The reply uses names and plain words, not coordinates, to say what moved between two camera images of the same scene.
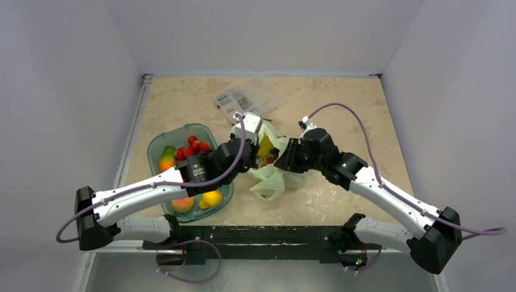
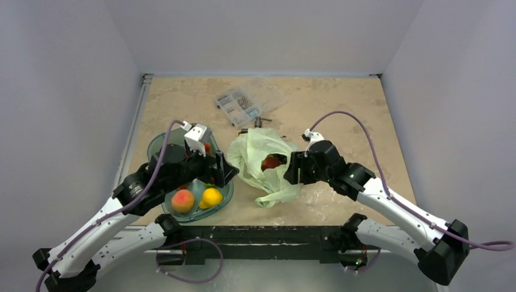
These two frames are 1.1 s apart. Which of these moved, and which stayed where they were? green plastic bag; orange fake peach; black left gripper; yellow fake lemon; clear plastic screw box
Moved: green plastic bag; black left gripper
Stayed: yellow fake lemon; orange fake peach; clear plastic screw box
